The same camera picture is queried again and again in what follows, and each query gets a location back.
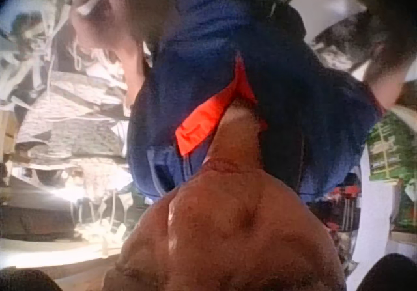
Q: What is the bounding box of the heap of grey white clothes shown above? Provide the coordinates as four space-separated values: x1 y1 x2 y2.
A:
0 0 144 249

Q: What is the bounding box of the red black plaid cloth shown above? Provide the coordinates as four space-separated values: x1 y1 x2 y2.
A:
311 173 363 243

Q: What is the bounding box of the white sheet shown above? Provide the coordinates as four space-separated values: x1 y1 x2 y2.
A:
289 0 369 43

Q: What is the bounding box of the dark speckled cloth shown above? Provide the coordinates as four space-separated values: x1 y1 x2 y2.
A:
311 10 394 76

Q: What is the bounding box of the white cord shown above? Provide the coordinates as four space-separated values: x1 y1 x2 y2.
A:
75 0 100 17

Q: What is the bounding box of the green printed carton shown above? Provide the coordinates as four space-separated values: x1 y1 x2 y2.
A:
366 111 417 183

